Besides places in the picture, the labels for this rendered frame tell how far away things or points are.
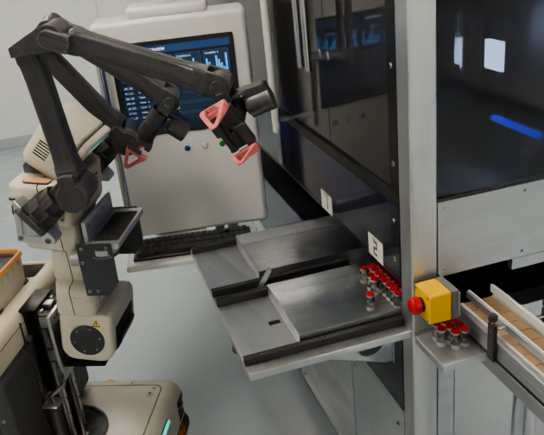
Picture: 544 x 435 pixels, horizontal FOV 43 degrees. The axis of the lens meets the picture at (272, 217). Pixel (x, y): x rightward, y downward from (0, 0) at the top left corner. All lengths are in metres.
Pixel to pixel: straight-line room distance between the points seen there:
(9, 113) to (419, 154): 5.80
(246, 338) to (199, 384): 1.38
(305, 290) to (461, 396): 0.48
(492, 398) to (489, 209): 0.54
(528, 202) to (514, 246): 0.11
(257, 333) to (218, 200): 0.84
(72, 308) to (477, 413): 1.15
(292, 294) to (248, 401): 1.14
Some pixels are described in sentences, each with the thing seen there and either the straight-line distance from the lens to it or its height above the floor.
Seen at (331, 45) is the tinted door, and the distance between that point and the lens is 1.84.
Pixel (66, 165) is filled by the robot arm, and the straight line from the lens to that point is 1.73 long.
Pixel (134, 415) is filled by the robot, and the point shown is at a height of 0.28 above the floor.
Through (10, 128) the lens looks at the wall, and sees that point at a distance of 7.04.
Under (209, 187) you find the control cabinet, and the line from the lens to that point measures 2.44.
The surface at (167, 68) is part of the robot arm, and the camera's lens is 1.59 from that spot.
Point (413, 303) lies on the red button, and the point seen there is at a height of 1.01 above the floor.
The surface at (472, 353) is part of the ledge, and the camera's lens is 1.64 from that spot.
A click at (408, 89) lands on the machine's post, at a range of 1.45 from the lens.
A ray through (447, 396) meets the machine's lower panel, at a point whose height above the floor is 0.67.
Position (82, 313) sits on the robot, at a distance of 2.09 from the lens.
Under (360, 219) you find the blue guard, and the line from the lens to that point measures 1.83.
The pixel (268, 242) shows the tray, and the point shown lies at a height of 0.88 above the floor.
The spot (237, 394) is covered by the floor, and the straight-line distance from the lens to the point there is 2.98.
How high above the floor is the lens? 1.82
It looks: 24 degrees down
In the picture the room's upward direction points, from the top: 6 degrees counter-clockwise
